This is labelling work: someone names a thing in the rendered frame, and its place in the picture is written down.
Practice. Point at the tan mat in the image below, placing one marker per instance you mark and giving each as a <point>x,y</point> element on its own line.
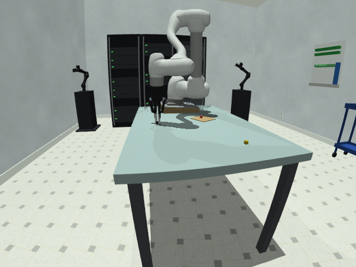
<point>204,119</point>

